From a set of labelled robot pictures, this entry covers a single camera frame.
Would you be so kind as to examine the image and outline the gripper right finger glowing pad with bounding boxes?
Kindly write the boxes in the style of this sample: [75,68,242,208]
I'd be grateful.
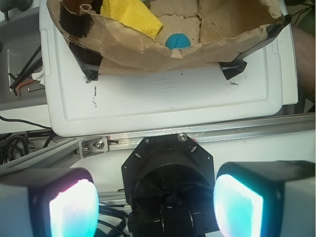
[213,160,316,237]

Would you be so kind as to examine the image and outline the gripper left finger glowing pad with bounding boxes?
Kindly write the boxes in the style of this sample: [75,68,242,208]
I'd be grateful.
[0,168,99,237]

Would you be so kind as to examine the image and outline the blue ball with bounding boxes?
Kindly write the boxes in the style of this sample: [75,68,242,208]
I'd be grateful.
[165,34,191,50]

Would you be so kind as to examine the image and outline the black hex keys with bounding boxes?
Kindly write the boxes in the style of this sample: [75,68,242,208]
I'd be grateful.
[8,45,43,98]

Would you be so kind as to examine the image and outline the brown paper bag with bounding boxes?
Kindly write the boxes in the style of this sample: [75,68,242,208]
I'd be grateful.
[46,0,291,80]

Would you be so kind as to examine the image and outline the yellow cloth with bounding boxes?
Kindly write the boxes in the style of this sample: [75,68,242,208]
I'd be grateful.
[100,0,163,39]

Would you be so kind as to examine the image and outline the aluminium frame rail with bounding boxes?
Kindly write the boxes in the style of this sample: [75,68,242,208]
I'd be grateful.
[1,113,316,169]

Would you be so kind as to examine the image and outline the metal corner bracket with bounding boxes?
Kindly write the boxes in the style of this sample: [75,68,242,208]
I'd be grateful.
[79,137,109,159]

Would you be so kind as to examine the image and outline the black cable bundle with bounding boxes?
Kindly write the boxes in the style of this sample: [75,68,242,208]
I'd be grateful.
[0,116,60,165]

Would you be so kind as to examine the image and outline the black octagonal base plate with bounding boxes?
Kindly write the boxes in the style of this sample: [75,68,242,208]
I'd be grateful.
[121,134,215,205]

